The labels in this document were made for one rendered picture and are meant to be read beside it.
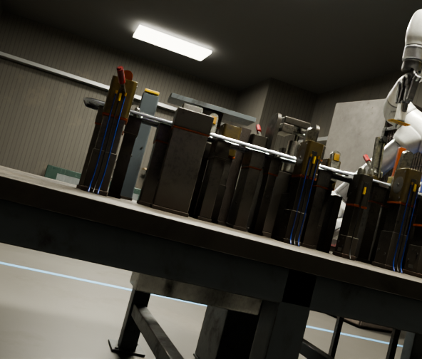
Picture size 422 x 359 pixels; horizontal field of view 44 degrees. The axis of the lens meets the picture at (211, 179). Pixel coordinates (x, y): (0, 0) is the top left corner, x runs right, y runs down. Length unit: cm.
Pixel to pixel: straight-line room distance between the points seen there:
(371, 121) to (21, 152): 643
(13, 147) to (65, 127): 98
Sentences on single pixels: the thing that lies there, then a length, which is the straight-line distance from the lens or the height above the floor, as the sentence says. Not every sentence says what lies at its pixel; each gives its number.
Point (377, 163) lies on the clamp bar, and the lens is 226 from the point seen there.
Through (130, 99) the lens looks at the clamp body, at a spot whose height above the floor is 100.
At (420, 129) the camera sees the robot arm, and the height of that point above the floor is 135.
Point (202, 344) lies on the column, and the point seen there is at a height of 9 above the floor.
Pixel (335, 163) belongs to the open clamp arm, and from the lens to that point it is 218.
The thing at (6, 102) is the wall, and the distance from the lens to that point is 1008.
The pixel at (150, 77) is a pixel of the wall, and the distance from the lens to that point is 1031.
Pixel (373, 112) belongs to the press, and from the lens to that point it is 576.
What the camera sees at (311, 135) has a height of 107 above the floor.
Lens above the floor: 73
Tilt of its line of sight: 4 degrees up
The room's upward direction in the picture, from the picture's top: 15 degrees clockwise
